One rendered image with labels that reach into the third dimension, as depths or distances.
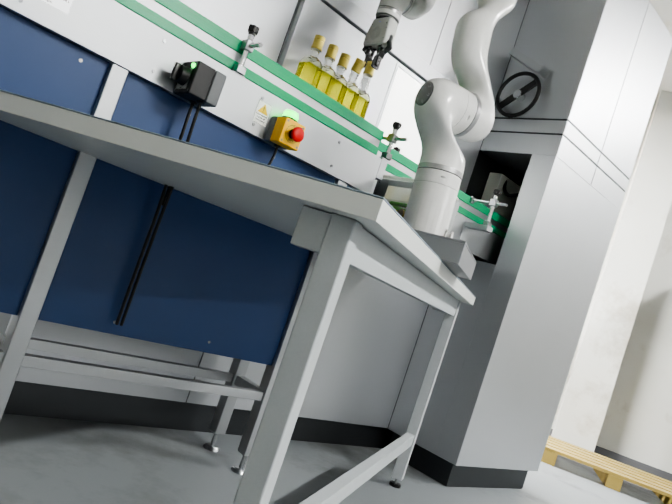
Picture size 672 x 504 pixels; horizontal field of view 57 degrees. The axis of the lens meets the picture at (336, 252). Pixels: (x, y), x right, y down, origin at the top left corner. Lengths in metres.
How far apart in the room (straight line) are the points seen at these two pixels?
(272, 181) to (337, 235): 0.12
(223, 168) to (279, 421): 0.38
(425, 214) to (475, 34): 0.50
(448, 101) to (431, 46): 1.02
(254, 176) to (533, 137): 2.01
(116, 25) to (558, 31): 2.01
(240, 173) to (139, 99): 0.67
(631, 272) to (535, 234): 2.58
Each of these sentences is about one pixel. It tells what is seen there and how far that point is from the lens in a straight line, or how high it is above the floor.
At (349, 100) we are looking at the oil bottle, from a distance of 2.07.
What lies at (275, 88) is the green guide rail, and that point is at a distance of 1.76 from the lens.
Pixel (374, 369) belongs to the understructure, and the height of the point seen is 0.34.
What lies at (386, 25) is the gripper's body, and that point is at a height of 1.48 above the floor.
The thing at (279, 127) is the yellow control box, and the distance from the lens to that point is 1.68.
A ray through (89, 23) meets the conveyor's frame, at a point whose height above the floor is 0.98.
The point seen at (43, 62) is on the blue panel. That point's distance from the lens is 1.50.
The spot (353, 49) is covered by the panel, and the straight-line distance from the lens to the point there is 2.29.
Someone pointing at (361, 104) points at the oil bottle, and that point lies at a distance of 2.12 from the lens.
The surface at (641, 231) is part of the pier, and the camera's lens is 5.25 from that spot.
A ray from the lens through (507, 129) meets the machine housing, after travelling 2.89.
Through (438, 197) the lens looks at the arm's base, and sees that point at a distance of 1.61.
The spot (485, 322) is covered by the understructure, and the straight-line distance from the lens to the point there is 2.64.
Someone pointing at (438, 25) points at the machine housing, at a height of 1.73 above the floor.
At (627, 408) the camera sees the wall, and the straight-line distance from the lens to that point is 5.33.
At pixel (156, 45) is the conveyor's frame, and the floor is 1.01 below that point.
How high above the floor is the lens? 0.61
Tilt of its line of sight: 3 degrees up
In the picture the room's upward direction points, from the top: 19 degrees clockwise
